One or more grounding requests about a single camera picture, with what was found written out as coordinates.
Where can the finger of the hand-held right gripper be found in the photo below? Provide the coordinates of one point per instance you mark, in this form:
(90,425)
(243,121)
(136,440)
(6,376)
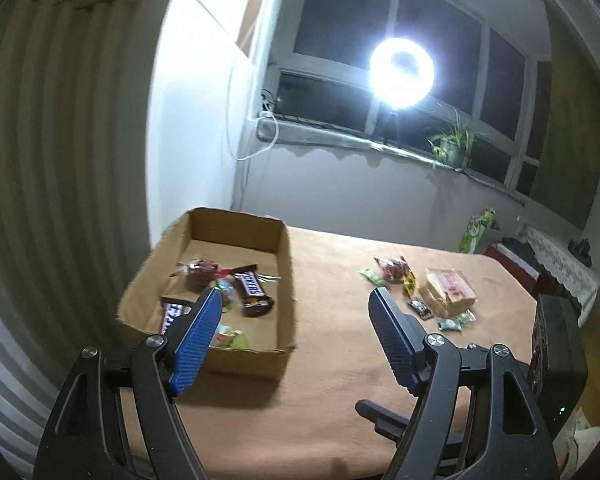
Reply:
(380,417)

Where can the potted spider plant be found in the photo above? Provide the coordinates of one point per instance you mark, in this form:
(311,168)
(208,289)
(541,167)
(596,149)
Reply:
(452,150)

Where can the white power strip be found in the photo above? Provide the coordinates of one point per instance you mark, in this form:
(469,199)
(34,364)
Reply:
(267,107)

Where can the clear dark cake packet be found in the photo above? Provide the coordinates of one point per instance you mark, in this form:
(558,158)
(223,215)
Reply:
(200,275)

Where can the small brown chocolate bar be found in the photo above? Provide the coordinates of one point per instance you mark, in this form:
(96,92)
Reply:
(172,312)

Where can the grey windowsill padding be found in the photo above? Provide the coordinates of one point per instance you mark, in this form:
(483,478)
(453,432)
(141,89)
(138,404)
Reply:
(310,135)

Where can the white cabinet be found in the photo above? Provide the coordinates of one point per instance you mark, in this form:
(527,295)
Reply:
(195,110)

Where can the red dark cake packet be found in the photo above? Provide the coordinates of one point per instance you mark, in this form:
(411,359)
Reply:
(391,269)

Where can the small black candy packet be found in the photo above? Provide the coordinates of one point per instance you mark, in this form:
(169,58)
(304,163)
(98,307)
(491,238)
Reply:
(420,308)

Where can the white lace cloth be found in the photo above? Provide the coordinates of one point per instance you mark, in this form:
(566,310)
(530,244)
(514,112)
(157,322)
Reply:
(555,260)

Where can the colourful candy packet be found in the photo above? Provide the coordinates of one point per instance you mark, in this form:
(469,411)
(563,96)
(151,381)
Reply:
(226,292)

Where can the yellow candy packet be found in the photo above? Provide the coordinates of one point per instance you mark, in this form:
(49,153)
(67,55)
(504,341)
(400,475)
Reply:
(409,284)

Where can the dark figurine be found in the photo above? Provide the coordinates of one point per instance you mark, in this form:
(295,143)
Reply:
(580,252)

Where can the white window frame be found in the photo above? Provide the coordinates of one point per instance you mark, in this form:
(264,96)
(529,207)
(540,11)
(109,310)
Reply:
(330,70)

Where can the sliced bread packet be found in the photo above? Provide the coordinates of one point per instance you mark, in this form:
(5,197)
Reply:
(450,292)

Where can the yellow green jelly packet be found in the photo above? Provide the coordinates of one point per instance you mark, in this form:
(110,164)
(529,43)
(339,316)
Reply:
(232,340)

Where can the cardboard box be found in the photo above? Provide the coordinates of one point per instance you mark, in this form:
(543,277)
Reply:
(260,255)

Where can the red box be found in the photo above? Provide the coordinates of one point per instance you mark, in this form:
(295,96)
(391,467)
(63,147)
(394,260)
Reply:
(510,260)

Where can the black tripod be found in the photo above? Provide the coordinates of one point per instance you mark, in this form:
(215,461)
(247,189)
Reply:
(392,127)

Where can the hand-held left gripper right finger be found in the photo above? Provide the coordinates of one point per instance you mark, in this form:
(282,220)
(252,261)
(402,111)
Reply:
(392,340)

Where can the clear green candy packet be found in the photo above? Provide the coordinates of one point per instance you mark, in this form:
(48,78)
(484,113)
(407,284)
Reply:
(452,324)

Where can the green printed bag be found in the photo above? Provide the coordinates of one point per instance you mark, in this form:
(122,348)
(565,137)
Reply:
(475,232)

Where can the large brown chocolate bar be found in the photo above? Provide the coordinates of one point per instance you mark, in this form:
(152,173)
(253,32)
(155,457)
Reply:
(250,290)

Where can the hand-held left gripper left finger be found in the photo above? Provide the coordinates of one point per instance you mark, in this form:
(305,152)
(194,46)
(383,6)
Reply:
(195,345)

